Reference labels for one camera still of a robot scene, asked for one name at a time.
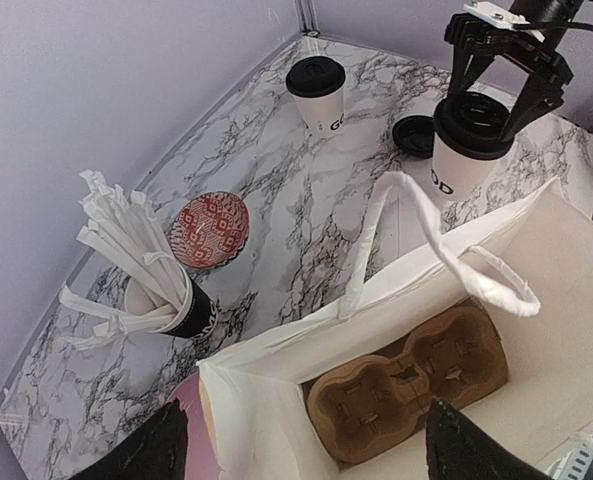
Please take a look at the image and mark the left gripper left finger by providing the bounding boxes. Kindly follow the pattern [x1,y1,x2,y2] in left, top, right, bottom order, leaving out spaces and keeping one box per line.
[73,400,188,480]

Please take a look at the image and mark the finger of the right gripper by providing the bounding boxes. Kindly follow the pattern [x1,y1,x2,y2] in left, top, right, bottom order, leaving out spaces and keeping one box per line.
[499,74,559,142]
[448,46,495,96]

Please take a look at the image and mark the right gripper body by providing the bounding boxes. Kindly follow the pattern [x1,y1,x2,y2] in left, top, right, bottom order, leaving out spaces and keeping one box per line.
[455,19,573,108]

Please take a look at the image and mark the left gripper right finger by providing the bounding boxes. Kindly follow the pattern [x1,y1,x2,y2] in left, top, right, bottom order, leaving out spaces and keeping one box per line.
[425,398,550,480]

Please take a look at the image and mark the cardboard cup carrier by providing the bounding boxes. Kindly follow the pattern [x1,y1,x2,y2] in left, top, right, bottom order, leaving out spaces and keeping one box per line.
[302,297,509,467]

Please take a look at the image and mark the white paper coffee cup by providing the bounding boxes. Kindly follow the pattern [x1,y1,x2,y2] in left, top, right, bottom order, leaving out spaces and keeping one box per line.
[293,87,345,139]

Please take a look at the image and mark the brown paper bag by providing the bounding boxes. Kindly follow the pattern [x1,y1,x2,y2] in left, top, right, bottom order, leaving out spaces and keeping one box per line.
[195,170,593,480]

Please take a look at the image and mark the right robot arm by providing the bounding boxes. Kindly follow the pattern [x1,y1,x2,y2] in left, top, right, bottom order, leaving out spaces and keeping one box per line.
[444,1,593,141]

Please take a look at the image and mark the pink plate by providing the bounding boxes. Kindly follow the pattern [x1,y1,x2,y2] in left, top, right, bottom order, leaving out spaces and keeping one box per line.
[167,373,226,480]

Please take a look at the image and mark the black cup holding straws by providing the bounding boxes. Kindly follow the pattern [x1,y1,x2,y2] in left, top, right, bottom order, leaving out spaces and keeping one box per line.
[124,270,218,340]

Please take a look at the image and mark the red patterned bowl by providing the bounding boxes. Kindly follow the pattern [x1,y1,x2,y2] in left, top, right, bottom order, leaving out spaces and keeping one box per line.
[168,191,250,269]

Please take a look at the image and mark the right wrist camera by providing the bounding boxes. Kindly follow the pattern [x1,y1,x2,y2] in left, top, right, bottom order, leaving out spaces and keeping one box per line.
[444,1,546,55]

